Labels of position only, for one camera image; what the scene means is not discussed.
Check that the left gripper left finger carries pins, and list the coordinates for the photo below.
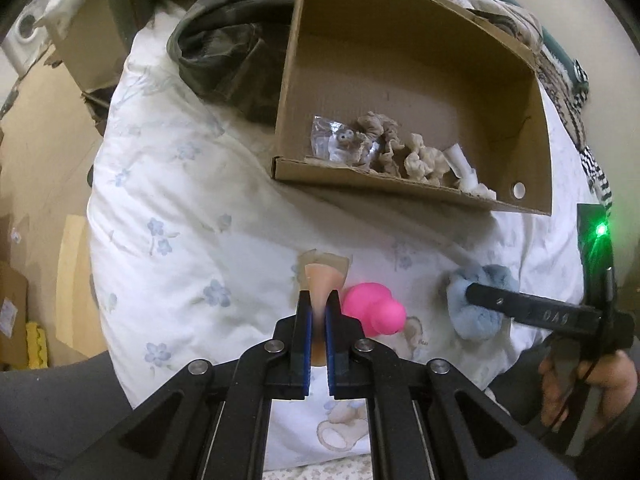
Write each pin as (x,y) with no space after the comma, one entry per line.
(290,369)

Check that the small floor cardboard box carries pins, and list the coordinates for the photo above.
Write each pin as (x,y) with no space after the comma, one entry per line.
(13,300)

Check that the grey mauve scrunchie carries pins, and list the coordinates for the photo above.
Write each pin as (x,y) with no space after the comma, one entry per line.
(374,142)

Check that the brown cardboard box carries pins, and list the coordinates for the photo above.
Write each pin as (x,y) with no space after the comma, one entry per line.
(439,71)

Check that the pink rubber duck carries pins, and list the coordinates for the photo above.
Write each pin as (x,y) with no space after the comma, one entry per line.
(374,306)

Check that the yellow foam piece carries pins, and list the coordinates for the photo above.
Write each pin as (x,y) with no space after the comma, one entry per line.
(37,346)

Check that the white washing machine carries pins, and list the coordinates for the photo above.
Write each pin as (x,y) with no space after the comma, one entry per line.
(26,41)

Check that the beige silicone pad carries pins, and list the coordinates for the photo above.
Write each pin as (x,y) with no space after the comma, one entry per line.
(320,273)

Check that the dark camouflage jacket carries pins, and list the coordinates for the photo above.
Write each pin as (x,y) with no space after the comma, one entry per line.
(233,52)

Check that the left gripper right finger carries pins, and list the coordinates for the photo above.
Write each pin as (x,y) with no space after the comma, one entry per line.
(347,372)

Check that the white floral duvet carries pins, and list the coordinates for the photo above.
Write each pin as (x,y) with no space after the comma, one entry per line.
(194,248)

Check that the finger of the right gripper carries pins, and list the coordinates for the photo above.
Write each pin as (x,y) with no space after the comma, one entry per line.
(535,311)

